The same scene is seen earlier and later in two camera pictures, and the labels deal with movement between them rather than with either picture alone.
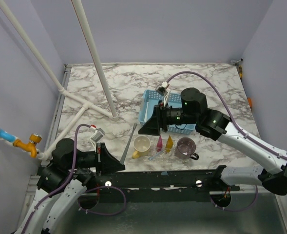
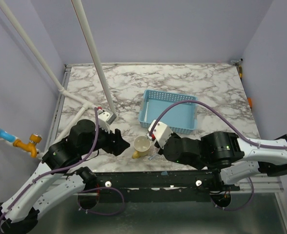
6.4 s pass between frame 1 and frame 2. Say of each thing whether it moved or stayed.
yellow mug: stayed
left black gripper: moved
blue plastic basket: stayed
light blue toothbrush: stayed
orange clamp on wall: stayed
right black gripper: moved
